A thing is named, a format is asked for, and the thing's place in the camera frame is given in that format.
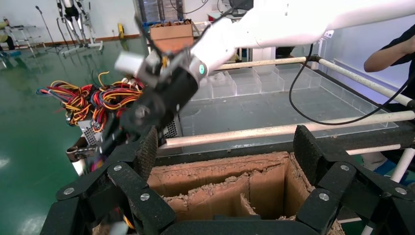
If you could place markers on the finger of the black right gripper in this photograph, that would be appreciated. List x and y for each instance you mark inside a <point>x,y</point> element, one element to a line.
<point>112,134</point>

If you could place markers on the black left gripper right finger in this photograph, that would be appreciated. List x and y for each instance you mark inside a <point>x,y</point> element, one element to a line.
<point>324,198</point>

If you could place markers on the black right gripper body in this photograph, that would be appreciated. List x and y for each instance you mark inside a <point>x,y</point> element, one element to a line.
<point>149,112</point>

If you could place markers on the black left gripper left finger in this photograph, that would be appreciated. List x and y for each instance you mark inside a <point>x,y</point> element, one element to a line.
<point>142,198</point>

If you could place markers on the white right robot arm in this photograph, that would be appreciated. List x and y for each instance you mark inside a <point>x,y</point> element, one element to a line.
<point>275,29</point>

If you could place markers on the person forearm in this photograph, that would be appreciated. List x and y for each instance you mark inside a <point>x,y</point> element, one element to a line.
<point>385,60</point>

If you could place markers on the grey power supply unit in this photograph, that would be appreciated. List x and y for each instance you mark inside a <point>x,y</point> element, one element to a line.
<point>89,134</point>

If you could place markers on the black pipe corner joint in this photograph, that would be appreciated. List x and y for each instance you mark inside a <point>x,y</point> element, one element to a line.
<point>313,59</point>
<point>77,153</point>

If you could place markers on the crumpled clear plastic film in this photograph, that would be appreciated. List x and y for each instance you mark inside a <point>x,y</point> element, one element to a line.
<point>221,77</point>

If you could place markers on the brown cardboard box with print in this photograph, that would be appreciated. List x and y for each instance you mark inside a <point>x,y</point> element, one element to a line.
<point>172,34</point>

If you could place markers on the worn cardboard box with dividers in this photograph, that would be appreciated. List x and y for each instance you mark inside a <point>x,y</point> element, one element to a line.
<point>223,191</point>

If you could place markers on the yellow floor object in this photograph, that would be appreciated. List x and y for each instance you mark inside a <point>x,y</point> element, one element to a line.
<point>121,30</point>

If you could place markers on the clear acrylic divided tray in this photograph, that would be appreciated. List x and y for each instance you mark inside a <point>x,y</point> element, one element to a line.
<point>246,86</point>

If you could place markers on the shelf with blue crates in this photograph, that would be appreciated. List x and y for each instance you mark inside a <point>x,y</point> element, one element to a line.
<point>155,11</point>

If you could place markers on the black tripod stand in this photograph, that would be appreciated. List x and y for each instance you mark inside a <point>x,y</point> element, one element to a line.
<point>48,31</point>

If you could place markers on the background robot on stand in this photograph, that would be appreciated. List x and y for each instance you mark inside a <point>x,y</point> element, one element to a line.
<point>69,11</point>

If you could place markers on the white metal step rack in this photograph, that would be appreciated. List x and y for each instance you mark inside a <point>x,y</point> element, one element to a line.
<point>19,28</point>

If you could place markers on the background person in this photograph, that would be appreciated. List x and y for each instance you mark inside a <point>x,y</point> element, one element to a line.
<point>5,37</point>

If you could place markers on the person in black shirt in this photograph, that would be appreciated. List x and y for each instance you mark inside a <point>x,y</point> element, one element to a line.
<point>405,35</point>

